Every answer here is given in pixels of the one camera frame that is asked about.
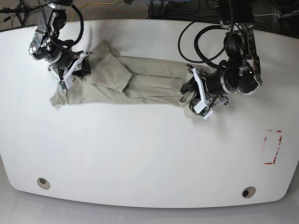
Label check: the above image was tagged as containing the beige T-shirt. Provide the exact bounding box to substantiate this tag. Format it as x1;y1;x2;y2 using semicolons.
50;42;199;118

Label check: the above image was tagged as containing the right table cable grommet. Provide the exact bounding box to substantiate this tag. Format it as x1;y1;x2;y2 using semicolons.
242;186;256;199

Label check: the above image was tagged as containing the left-side wrist camera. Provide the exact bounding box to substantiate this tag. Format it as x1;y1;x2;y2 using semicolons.
193;100;213;120

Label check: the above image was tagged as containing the yellow cable on floor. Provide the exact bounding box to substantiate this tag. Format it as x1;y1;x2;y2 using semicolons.
71;1;117;21

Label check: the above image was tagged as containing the black tripod stand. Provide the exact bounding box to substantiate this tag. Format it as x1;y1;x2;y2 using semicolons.
0;0;40;28

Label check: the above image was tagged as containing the black robot arm left side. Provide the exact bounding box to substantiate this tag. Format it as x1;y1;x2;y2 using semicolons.
180;0;263;115

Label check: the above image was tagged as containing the white power strip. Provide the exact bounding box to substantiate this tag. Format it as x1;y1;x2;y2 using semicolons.
278;8;299;19

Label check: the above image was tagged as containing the red tape rectangle marking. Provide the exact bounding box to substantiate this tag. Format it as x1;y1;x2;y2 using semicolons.
261;130;283;165

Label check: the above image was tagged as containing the right-side wrist camera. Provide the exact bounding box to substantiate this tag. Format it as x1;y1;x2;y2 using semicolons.
57;78;73;91

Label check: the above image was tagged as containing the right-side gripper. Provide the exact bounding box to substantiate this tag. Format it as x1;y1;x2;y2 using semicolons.
48;51;93;82

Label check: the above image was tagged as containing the left table cable grommet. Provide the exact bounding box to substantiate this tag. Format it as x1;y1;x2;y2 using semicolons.
37;178;50;190

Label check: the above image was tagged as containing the table cable grommet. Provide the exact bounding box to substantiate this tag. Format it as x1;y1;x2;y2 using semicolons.
242;186;256;199
37;178;50;190

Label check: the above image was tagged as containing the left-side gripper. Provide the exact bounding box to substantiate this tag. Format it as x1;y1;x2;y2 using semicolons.
181;65;229;109

